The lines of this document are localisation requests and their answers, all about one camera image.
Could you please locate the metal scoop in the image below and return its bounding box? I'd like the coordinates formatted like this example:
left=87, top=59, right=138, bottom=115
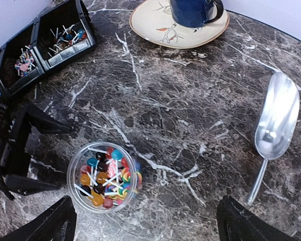
left=246, top=72, right=300, bottom=205

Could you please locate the black three-compartment candy tray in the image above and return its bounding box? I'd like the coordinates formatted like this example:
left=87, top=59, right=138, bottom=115
left=0, top=1, right=97, bottom=100

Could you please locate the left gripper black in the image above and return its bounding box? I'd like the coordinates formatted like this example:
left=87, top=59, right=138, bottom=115
left=0, top=101, right=72, bottom=200

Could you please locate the clear plastic jar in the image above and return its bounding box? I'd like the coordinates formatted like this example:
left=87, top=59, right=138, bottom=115
left=67, top=142, right=142, bottom=214

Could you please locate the beige ceramic plate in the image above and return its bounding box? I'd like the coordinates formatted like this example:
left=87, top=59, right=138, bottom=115
left=129, top=0, right=230, bottom=49

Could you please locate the dark blue mug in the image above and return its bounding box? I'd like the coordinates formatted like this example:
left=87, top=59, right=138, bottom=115
left=170, top=0, right=224, bottom=28

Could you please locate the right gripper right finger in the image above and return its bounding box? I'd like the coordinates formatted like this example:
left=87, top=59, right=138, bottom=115
left=217, top=195, right=291, bottom=241

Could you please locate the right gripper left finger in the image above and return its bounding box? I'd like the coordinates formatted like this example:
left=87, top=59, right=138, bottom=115
left=0, top=196, right=77, bottom=241

